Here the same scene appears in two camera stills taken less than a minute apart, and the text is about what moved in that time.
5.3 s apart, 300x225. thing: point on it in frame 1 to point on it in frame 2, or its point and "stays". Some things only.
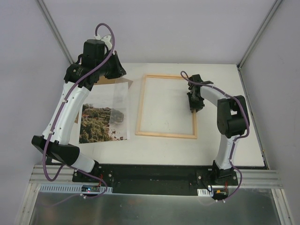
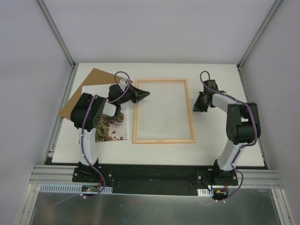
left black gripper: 117,66 to 135,94
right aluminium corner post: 258,35 stays
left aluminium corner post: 55,31 stays
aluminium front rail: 64,176 stays
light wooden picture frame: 140,110 to 135,141
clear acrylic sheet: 119,118 to 164,114
